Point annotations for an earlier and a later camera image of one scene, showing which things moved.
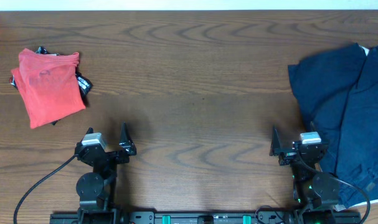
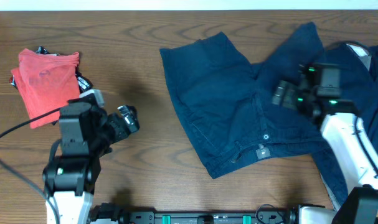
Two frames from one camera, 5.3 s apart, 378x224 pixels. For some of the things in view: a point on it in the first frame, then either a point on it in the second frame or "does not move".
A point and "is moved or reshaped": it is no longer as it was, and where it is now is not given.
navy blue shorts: [333, 88] is moved or reshaped
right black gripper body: [288, 158] → [295, 98]
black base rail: [102, 216] does not move
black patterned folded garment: [86, 85] does not move
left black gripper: [126, 144] → [131, 123]
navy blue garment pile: [353, 119] does not move
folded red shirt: [49, 86] does not move
